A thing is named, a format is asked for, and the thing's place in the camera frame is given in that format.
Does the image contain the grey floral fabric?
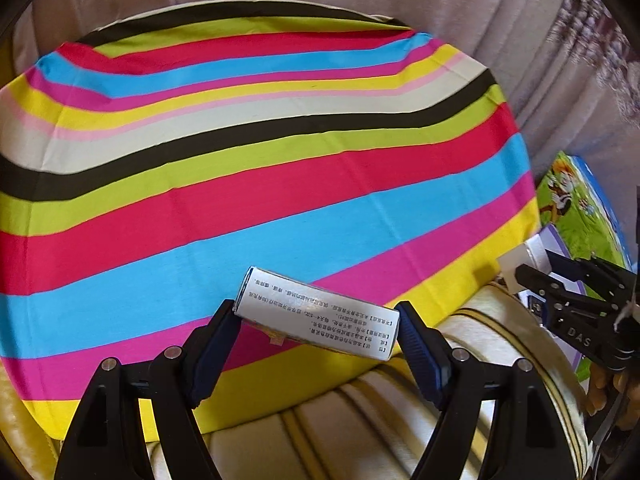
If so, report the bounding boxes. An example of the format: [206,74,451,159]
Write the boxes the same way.
[550,0,640,126]

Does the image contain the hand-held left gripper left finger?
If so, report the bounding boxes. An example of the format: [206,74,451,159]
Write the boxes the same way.
[52,299,243,480]

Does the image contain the beige striped plush cushion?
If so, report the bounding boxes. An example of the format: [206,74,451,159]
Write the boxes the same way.
[150,280,591,480]

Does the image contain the silver white text box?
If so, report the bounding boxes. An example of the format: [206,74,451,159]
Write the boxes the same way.
[234,266,402,361]

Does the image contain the green cartoon play mat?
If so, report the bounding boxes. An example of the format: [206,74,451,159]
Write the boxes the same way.
[537,152,633,271]

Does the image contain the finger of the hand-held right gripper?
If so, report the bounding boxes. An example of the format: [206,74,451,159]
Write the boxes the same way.
[515,264,576,306]
[545,249,596,281]

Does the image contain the person's right hand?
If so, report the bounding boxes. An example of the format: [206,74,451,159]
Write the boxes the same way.
[586,360,632,432]

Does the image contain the colourful striped cloth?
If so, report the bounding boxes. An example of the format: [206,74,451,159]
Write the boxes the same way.
[0,2,541,441]

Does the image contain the white grey small box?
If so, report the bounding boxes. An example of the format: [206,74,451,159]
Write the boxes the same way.
[497,240,551,293]

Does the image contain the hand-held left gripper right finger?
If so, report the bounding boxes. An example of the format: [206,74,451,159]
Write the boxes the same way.
[395,301,588,480]

